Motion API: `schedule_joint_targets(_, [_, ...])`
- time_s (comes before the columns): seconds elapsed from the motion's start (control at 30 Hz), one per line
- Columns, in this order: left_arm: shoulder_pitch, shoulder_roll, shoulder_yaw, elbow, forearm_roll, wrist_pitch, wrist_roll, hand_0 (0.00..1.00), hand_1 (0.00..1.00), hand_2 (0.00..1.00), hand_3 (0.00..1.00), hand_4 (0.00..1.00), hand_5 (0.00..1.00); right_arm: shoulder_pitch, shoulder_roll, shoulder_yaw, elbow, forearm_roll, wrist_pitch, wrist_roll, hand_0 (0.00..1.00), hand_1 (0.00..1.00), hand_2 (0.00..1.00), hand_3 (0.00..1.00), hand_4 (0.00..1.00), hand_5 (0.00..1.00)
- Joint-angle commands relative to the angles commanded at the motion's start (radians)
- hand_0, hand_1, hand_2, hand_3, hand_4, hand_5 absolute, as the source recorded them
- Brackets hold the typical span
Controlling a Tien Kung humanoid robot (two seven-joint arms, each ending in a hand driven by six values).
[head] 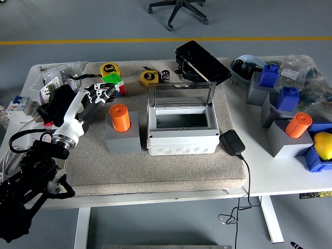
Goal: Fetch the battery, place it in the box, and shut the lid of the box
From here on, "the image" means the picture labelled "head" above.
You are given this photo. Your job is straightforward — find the yellow tape measure with strap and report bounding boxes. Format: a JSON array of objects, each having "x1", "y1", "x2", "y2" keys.
[{"x1": 67, "y1": 62, "x2": 122, "y2": 80}]

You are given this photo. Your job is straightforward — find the clear bags of electronic parts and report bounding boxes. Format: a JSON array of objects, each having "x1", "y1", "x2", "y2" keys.
[{"x1": 264, "y1": 54, "x2": 332, "y2": 122}]

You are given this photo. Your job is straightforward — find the orange cylinder battery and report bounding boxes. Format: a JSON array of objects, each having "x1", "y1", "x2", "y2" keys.
[
  {"x1": 109, "y1": 103, "x2": 132, "y2": 133},
  {"x1": 285, "y1": 112, "x2": 313, "y2": 140}
]

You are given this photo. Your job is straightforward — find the green-topped puzzle cube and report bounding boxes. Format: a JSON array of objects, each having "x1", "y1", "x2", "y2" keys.
[{"x1": 101, "y1": 72, "x2": 127, "y2": 98}]

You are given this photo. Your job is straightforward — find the light grey junction box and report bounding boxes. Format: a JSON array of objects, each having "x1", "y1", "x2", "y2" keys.
[{"x1": 146, "y1": 98, "x2": 221, "y2": 156}]

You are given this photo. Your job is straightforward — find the grey block with round hole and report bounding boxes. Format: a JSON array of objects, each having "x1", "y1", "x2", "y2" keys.
[{"x1": 105, "y1": 111, "x2": 142, "y2": 156}]

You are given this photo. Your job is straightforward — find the blue plastic bin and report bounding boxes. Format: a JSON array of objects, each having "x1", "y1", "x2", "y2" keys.
[{"x1": 302, "y1": 121, "x2": 332, "y2": 173}]

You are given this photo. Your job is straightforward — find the white power strip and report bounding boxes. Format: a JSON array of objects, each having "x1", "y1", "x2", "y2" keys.
[{"x1": 25, "y1": 121, "x2": 62, "y2": 147}]

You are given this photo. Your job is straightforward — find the grey-brown fabric mat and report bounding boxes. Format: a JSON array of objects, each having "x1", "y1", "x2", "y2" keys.
[{"x1": 66, "y1": 59, "x2": 247, "y2": 197}]

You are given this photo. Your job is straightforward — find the black power adapter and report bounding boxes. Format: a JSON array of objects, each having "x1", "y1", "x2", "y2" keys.
[{"x1": 219, "y1": 129, "x2": 246, "y2": 157}]

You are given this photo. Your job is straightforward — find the blue bottle-shaped block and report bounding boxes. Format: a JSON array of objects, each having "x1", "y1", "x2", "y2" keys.
[
  {"x1": 258, "y1": 64, "x2": 280, "y2": 88},
  {"x1": 275, "y1": 87, "x2": 300, "y2": 112}
]

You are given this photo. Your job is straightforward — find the transparent hinged box lid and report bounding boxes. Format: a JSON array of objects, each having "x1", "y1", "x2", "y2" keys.
[{"x1": 148, "y1": 80, "x2": 216, "y2": 107}]

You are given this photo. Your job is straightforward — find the black ribbed case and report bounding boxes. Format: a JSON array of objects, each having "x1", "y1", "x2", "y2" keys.
[{"x1": 174, "y1": 40, "x2": 233, "y2": 86}]

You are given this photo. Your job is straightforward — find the black cloth bundle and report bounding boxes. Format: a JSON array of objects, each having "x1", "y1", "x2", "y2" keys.
[{"x1": 37, "y1": 84, "x2": 80, "y2": 128}]

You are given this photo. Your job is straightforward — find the white circuit breaker blue switch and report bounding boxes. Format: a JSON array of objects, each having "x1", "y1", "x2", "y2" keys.
[{"x1": 5, "y1": 95, "x2": 39, "y2": 122}]

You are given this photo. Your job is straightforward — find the grey block holder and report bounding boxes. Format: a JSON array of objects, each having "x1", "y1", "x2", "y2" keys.
[
  {"x1": 261, "y1": 92, "x2": 301, "y2": 129},
  {"x1": 266, "y1": 119, "x2": 314, "y2": 158},
  {"x1": 246, "y1": 71, "x2": 281, "y2": 106}
]

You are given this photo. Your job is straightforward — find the light blue bowl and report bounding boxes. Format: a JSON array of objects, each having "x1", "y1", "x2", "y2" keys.
[{"x1": 230, "y1": 54, "x2": 267, "y2": 84}]

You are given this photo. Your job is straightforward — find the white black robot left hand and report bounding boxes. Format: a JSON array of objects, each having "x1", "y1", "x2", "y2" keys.
[{"x1": 53, "y1": 82, "x2": 117, "y2": 143}]

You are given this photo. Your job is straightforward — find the purple white packet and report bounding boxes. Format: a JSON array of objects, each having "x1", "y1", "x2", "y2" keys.
[{"x1": 38, "y1": 76, "x2": 64, "y2": 104}]

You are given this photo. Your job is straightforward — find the black table control panel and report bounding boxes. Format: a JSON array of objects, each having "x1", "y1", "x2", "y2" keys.
[{"x1": 299, "y1": 191, "x2": 332, "y2": 200}]

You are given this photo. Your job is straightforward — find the white table leg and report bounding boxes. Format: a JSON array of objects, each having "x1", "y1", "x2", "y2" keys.
[
  {"x1": 74, "y1": 207, "x2": 91, "y2": 249},
  {"x1": 260, "y1": 196, "x2": 285, "y2": 244}
]

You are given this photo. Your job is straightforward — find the black office chair base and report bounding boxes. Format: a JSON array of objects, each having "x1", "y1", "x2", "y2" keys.
[{"x1": 147, "y1": 0, "x2": 210, "y2": 32}]

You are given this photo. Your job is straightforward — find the black adapter cord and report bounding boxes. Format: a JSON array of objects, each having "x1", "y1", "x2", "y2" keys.
[{"x1": 217, "y1": 154, "x2": 260, "y2": 249}]

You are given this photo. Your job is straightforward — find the yellow lemon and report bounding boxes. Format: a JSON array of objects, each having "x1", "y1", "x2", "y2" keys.
[{"x1": 312, "y1": 131, "x2": 332, "y2": 160}]

